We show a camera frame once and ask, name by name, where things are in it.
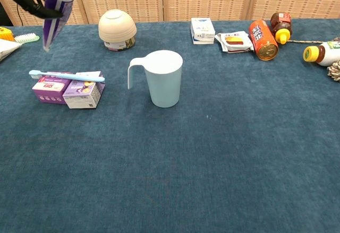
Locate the white snack packet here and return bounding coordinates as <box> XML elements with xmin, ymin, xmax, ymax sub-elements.
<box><xmin>214</xmin><ymin>30</ymin><xmax>254</xmax><ymax>54</ymax></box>

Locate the white printed plastic bag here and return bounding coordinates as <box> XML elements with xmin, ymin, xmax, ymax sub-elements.
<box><xmin>0</xmin><ymin>38</ymin><xmax>23</xmax><ymax>62</ymax></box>

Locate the small printed tin can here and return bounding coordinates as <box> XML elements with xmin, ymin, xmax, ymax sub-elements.
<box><xmin>103</xmin><ymin>37</ymin><xmax>137</xmax><ymax>51</ymax></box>

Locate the brown bottle with red label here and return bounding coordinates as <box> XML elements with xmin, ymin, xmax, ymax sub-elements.
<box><xmin>270</xmin><ymin>12</ymin><xmax>293</xmax><ymax>45</ymax></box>

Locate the white labelled bottle yellow cap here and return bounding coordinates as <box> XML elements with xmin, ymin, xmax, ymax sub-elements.
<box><xmin>303</xmin><ymin>41</ymin><xmax>340</xmax><ymax>67</ymax></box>

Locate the blue table cloth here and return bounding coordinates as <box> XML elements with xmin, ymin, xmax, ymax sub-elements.
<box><xmin>0</xmin><ymin>18</ymin><xmax>340</xmax><ymax>233</ymax></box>

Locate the white mug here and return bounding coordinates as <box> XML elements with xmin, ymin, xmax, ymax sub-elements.
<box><xmin>127</xmin><ymin>49</ymin><xmax>184</xmax><ymax>109</ymax></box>

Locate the yellow round plastic item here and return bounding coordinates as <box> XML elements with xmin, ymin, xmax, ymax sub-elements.
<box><xmin>0</xmin><ymin>27</ymin><xmax>15</xmax><ymax>42</ymax></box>

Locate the light blue toothbrush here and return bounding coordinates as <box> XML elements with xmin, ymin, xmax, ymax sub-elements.
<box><xmin>28</xmin><ymin>70</ymin><xmax>106</xmax><ymax>83</ymax></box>

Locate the green scrubbing brush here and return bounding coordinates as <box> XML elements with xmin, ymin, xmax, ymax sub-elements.
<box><xmin>14</xmin><ymin>32</ymin><xmax>41</xmax><ymax>44</ymax></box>

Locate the white blue milk carton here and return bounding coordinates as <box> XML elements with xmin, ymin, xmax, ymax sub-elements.
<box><xmin>190</xmin><ymin>17</ymin><xmax>216</xmax><ymax>45</ymax></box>

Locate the thin black hanging cable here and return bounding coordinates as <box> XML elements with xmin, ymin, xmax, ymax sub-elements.
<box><xmin>15</xmin><ymin>1</ymin><xmax>25</xmax><ymax>27</ymax></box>

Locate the beige upturned bowl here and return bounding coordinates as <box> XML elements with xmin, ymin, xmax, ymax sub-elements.
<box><xmin>98</xmin><ymin>9</ymin><xmax>138</xmax><ymax>44</ymax></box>

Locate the purple toothpaste tube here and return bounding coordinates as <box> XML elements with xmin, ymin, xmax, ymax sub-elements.
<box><xmin>42</xmin><ymin>0</ymin><xmax>81</xmax><ymax>53</ymax></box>

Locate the orange drink can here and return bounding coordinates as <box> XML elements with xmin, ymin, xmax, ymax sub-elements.
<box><xmin>248</xmin><ymin>19</ymin><xmax>279</xmax><ymax>62</ymax></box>

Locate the purple cardboard box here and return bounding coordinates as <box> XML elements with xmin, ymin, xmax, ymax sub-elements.
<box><xmin>31</xmin><ymin>71</ymin><xmax>75</xmax><ymax>105</ymax></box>

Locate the purple white NFC juice carton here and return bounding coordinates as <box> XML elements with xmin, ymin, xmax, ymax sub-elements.
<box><xmin>62</xmin><ymin>71</ymin><xmax>106</xmax><ymax>110</ymax></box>

